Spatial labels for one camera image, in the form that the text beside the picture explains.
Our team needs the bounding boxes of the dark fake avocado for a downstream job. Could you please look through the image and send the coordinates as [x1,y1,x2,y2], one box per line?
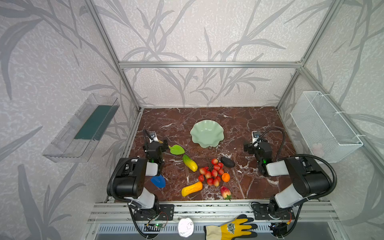
[220,156,236,168]

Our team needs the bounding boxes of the green yellow fake mango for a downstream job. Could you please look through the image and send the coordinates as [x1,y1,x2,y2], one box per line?
[183,155,198,172]

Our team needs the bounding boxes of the small orange fake tangerine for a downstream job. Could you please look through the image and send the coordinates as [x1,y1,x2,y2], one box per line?
[221,173,231,183]

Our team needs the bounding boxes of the red green fake peach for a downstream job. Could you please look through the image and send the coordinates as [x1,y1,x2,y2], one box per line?
[220,186,232,201]

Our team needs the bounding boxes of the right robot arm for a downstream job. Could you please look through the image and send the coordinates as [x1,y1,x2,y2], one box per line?
[244,131,337,220]

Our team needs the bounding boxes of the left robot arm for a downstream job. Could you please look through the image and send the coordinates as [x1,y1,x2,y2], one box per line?
[107,129,169,220]

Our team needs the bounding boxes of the yellow orange fake papaya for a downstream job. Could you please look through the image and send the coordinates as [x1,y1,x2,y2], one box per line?
[181,182,203,197]

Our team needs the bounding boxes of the light green scalloped fruit bowl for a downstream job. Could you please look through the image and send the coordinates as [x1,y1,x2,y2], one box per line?
[190,120,224,148]

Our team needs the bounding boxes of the green toy shovel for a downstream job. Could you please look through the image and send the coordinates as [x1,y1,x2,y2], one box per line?
[168,145,185,156]

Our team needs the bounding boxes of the blue toy shovel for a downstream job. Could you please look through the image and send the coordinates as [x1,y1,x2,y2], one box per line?
[151,175,166,189]

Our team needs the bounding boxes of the yellow black work glove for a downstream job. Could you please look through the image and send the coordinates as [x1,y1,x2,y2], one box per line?
[204,215,258,240]

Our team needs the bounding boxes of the white round tape roll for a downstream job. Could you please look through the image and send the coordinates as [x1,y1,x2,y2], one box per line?
[178,218,195,238]

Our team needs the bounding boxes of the white wire mesh basket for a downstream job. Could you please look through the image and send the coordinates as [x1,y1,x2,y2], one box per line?
[291,91,364,163]

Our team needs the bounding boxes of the clear plastic wall bin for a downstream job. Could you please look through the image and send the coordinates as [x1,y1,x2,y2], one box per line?
[43,94,120,163]

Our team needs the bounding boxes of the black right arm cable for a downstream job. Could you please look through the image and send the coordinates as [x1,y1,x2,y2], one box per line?
[257,127,338,202]

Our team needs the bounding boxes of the aluminium front rail frame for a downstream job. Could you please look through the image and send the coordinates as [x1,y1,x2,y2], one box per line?
[81,200,349,240]

